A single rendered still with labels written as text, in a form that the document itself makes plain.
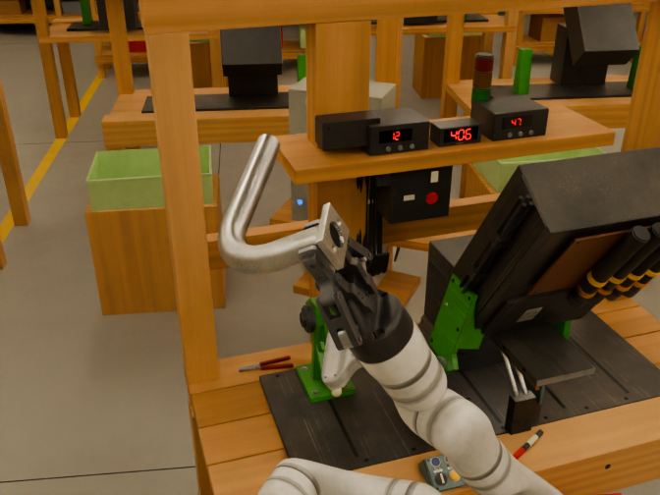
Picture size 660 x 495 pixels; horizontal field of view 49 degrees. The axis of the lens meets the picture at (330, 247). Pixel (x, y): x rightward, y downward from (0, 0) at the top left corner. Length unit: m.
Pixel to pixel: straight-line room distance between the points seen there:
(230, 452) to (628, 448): 0.99
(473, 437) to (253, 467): 1.05
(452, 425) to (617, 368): 1.43
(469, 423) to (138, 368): 2.94
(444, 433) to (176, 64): 1.13
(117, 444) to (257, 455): 1.49
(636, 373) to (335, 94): 1.16
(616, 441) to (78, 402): 2.40
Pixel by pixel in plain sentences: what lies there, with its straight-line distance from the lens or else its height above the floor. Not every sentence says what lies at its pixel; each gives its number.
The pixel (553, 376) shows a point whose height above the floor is 1.13.
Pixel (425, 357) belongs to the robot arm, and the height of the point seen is 1.71.
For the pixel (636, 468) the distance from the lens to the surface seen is 2.10.
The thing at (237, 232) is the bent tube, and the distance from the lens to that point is 0.80.
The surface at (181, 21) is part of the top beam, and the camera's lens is 1.72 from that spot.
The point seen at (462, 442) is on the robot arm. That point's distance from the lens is 0.88.
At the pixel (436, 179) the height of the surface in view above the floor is 1.46.
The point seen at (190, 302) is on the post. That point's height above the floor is 1.15.
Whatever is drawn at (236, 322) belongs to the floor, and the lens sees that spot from 3.95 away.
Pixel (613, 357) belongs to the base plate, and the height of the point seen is 0.90.
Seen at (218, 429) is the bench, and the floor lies 0.88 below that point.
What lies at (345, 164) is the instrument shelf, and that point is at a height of 1.54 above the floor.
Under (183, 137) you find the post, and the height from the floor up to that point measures 1.61.
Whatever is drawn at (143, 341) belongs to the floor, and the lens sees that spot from 3.90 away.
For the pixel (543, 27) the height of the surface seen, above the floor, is 0.44.
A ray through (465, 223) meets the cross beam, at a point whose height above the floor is 1.21.
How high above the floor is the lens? 2.19
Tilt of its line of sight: 28 degrees down
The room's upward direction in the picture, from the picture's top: straight up
